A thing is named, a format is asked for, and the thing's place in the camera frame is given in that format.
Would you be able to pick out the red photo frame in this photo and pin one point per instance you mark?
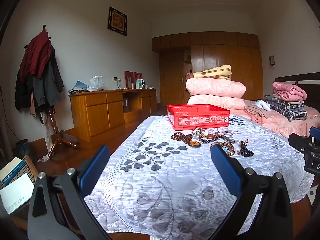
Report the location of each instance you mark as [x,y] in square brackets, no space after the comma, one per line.
[128,78]
[138,75]

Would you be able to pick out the framed wall picture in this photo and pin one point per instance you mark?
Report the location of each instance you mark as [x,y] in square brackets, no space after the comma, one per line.
[117,21]

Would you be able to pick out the folded plaid clothes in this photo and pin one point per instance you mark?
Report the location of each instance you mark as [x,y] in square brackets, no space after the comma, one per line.
[290,111]

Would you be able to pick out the silver bangle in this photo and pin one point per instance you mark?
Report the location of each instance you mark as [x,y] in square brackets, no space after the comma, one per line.
[197,131]

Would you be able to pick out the folded beige clothes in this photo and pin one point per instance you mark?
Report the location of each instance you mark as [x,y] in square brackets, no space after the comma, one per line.
[280,100]

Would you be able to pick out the dark wooden headboard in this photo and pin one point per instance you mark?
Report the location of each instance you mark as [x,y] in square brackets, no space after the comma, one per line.
[300,77]

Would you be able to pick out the wooden coat rack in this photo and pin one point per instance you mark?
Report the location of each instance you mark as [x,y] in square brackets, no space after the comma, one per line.
[53,130]

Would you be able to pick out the blue cloth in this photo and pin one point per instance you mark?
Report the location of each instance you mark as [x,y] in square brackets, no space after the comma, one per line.
[78,86]

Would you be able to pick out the dark trash bin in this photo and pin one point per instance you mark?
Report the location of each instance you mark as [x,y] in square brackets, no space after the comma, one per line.
[23,147]

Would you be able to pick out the white cloth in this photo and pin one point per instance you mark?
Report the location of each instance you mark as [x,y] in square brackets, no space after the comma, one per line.
[262,104]

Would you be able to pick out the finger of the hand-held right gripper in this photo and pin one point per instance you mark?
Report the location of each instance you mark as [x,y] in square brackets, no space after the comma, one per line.
[298,141]
[315,132]

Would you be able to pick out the wooden wardrobe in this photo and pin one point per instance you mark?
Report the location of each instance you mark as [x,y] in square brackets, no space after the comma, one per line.
[225,52]

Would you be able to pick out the folded pink blanket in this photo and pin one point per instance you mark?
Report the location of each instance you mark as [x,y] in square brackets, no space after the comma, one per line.
[290,91]

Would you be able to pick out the red tin box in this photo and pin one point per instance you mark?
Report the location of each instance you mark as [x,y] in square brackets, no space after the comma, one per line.
[200,118]

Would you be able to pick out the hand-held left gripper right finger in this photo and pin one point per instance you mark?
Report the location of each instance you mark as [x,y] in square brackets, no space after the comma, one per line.
[226,170]

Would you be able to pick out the white grey floral quilted cover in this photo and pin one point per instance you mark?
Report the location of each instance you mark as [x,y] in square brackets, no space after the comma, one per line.
[175,180]

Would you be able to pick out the blue white cardboard box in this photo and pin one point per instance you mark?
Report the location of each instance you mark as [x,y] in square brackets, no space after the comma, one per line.
[11,171]

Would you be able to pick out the grey floor cushion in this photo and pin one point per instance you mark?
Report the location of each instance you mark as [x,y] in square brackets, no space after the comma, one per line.
[70,137]

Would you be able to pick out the yellow brown spotted blanket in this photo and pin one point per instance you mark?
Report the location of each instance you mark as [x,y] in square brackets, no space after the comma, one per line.
[215,72]

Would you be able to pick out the dark red garment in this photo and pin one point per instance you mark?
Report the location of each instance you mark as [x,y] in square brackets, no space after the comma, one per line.
[36,55]

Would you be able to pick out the folded pink quilt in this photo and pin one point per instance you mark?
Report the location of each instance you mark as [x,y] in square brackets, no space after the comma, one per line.
[215,87]
[220,102]

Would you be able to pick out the wall lamp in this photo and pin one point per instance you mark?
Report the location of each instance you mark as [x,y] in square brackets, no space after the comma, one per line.
[271,60]

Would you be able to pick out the white plastic bag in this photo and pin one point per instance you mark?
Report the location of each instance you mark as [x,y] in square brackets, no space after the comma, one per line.
[96,83]

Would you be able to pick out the dark hanging jackets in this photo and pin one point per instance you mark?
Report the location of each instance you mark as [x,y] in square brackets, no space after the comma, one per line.
[47,87]

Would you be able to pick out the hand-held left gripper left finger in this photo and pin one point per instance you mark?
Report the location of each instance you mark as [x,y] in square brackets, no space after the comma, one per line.
[96,170]

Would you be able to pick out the wooden sideboard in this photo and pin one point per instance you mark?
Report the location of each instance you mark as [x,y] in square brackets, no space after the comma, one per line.
[100,110]

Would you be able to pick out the white green kettle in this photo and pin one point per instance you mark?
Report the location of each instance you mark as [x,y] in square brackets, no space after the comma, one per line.
[140,84]

